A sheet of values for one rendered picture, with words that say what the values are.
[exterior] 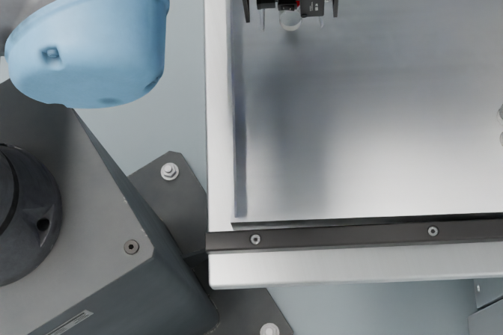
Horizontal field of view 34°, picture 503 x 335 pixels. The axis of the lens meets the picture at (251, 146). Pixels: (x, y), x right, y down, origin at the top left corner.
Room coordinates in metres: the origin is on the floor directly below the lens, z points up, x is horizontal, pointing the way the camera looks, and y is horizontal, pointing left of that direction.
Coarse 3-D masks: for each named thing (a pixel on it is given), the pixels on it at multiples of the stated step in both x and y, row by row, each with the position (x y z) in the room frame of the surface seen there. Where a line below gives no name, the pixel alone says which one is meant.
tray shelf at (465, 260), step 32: (224, 0) 0.39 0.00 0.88; (224, 32) 0.35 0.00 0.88; (224, 64) 0.32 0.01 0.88; (224, 96) 0.29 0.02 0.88; (224, 128) 0.26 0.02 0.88; (224, 160) 0.22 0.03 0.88; (224, 192) 0.19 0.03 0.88; (224, 224) 0.16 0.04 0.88; (224, 256) 0.13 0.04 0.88; (256, 256) 0.13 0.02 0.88; (288, 256) 0.12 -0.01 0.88; (320, 256) 0.12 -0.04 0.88; (352, 256) 0.11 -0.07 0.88; (384, 256) 0.11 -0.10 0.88; (416, 256) 0.10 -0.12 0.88; (448, 256) 0.10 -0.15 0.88; (480, 256) 0.09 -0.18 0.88; (224, 288) 0.11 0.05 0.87
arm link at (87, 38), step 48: (0, 0) 0.19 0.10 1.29; (48, 0) 0.19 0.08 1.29; (96, 0) 0.19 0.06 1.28; (144, 0) 0.19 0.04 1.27; (0, 48) 0.18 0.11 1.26; (48, 48) 0.17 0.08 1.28; (96, 48) 0.16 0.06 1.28; (144, 48) 0.17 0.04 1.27; (48, 96) 0.16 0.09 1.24; (96, 96) 0.16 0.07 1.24
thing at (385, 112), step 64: (384, 0) 0.35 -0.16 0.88; (448, 0) 0.34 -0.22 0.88; (256, 64) 0.31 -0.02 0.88; (320, 64) 0.30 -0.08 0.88; (384, 64) 0.29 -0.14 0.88; (448, 64) 0.27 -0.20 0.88; (256, 128) 0.25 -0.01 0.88; (320, 128) 0.24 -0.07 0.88; (384, 128) 0.22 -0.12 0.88; (448, 128) 0.21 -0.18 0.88; (256, 192) 0.19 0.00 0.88; (320, 192) 0.18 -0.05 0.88; (384, 192) 0.16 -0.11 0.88; (448, 192) 0.15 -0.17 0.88
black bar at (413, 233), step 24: (216, 240) 0.15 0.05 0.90; (240, 240) 0.14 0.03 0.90; (264, 240) 0.14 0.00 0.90; (288, 240) 0.13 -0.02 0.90; (312, 240) 0.13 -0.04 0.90; (336, 240) 0.13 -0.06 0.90; (360, 240) 0.12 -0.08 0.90; (384, 240) 0.12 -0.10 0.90; (408, 240) 0.11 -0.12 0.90; (432, 240) 0.11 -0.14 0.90; (456, 240) 0.11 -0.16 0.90; (480, 240) 0.10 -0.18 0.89
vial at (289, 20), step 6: (282, 12) 0.33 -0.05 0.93; (288, 12) 0.33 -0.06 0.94; (294, 12) 0.33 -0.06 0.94; (282, 18) 0.33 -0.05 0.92; (288, 18) 0.33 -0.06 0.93; (294, 18) 0.33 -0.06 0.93; (300, 18) 0.33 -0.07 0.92; (282, 24) 0.33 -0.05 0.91; (288, 24) 0.33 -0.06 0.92; (294, 24) 0.33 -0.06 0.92; (300, 24) 0.33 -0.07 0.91; (288, 30) 0.33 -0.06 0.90
